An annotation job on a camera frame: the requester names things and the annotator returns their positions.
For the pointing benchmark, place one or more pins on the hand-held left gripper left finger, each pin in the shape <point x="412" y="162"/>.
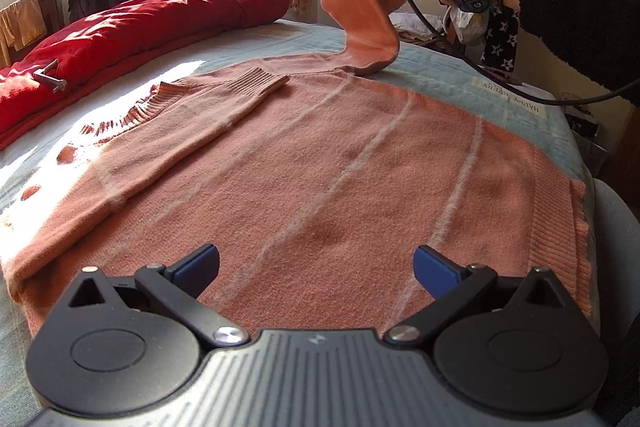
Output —
<point x="197" y="267"/>

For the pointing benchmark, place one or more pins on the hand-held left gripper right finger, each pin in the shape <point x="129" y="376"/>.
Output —
<point x="435" y="269"/>

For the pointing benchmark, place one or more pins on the orange knit sweater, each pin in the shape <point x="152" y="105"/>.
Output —
<point x="325" y="167"/>

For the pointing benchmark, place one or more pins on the person's right forearm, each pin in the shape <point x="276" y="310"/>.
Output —
<point x="575" y="17"/>

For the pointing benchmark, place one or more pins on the white cloth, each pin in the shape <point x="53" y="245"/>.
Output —
<point x="420" y="26"/>

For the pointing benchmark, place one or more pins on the grey plastic bag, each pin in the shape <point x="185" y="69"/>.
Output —
<point x="470" y="27"/>

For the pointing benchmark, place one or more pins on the navy star print cloth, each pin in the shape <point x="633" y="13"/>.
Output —
<point x="500" y="42"/>

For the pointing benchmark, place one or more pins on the red quilt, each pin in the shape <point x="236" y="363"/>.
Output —
<point x="150" y="27"/>

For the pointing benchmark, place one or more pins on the grey metal tool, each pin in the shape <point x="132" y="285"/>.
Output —
<point x="50" y="77"/>

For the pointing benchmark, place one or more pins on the wooden chair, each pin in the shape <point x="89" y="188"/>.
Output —
<point x="55" y="12"/>

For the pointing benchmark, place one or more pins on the orange draped garment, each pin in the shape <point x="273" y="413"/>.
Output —
<point x="22" y="22"/>

